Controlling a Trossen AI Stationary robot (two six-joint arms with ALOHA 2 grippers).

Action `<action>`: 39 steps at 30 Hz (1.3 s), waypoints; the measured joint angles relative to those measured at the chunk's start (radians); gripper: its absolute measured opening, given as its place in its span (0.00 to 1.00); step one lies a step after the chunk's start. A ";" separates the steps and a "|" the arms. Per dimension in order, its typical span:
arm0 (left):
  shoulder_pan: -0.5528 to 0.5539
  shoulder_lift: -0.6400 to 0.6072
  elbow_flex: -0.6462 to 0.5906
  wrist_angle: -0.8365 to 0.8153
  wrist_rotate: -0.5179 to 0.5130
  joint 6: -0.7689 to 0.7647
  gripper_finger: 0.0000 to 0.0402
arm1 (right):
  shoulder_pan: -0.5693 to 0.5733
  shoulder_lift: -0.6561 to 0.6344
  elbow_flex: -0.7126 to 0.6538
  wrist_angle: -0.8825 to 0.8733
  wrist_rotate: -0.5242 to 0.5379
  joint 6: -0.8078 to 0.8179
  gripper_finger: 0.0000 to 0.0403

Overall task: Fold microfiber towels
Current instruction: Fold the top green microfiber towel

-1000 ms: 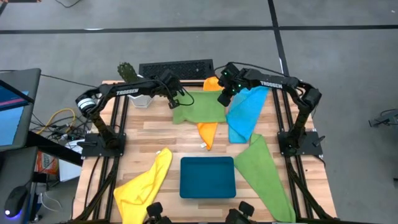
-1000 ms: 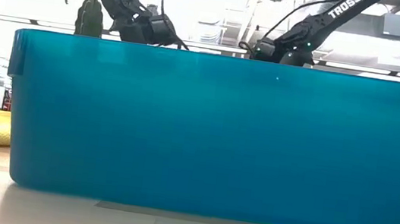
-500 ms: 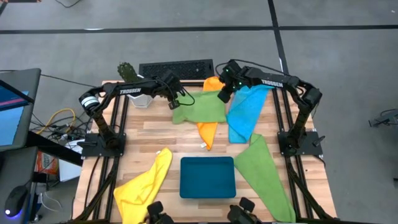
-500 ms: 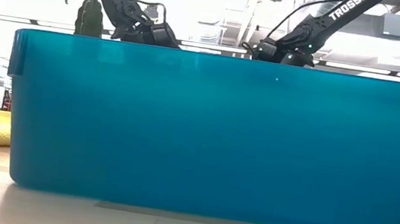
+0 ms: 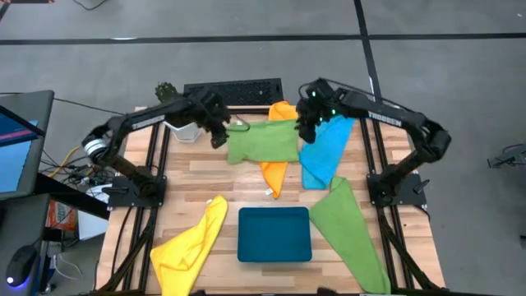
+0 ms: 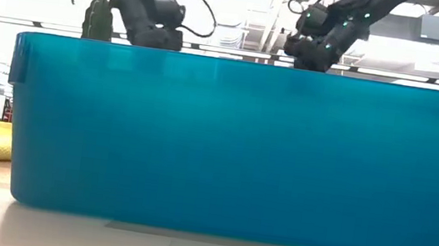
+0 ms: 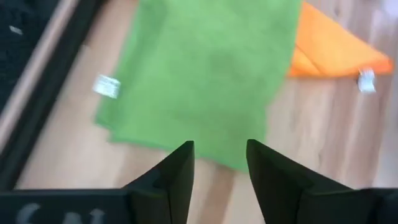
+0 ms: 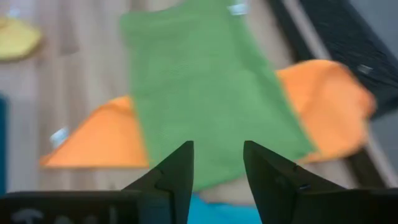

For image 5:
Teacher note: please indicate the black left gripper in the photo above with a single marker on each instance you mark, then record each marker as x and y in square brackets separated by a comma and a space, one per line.
[215, 113]

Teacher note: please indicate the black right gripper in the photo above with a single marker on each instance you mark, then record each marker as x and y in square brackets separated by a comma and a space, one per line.
[311, 115]

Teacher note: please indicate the green microfiber towel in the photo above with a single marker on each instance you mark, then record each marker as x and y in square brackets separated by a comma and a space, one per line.
[263, 141]
[345, 230]

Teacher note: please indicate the orange microfiber towel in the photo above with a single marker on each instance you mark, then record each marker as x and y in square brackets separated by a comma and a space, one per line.
[274, 177]

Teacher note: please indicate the teal plastic bin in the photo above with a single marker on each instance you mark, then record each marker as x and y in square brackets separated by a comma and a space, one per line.
[274, 234]

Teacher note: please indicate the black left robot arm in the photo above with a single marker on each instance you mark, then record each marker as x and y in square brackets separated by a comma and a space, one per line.
[139, 121]

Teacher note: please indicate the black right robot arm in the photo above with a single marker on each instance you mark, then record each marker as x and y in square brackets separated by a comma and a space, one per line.
[394, 119]

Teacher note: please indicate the blue microfiber towel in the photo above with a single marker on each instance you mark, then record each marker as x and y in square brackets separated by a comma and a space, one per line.
[324, 156]

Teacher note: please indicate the yellow microfiber towel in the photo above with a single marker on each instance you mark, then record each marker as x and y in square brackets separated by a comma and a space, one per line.
[189, 251]

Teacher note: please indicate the white hexagonal plant pot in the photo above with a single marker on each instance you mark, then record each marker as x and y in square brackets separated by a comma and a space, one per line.
[187, 133]

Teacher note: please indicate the white power adapter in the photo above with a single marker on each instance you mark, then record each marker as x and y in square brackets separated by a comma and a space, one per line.
[98, 192]

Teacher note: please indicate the black monitor stand bar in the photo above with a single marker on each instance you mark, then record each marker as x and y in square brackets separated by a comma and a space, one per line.
[70, 197]

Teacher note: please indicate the orange bag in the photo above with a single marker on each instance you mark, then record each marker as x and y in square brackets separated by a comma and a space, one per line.
[61, 215]

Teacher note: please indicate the tilted monitor with blue screen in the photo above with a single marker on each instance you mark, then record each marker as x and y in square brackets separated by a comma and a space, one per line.
[20, 156]

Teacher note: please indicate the black stand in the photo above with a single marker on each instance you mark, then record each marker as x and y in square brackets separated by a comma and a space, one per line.
[509, 158]

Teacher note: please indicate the grey desk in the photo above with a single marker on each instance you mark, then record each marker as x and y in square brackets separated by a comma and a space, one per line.
[16, 230]

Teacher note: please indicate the black computer mouse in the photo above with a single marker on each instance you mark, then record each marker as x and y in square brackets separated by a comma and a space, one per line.
[20, 265]

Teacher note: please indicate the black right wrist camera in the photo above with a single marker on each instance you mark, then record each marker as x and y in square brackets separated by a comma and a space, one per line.
[306, 135]

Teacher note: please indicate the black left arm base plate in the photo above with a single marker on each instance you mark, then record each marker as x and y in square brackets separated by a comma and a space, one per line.
[123, 197]

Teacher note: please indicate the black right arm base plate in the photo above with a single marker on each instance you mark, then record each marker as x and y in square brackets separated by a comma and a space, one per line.
[411, 193]

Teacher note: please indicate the black aluminium table frame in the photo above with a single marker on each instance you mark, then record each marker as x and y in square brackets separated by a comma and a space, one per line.
[144, 255]

